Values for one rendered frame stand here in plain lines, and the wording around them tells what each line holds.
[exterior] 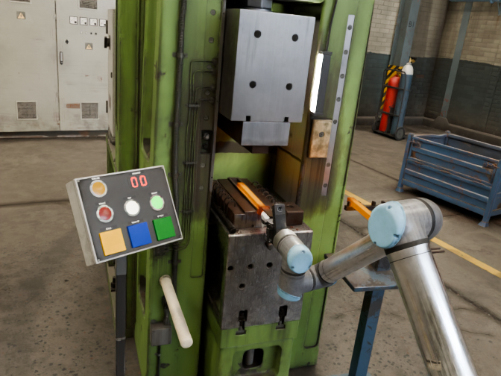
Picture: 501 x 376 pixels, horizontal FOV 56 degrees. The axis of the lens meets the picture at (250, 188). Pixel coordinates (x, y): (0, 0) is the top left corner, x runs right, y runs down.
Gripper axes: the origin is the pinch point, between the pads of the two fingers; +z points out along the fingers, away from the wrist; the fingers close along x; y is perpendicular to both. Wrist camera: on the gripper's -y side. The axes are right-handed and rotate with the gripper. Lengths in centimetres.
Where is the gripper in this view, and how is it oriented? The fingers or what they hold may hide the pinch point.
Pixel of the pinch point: (266, 211)
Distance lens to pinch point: 193.5
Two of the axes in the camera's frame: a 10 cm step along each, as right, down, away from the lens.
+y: -1.1, 9.3, 3.6
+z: -3.1, -3.8, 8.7
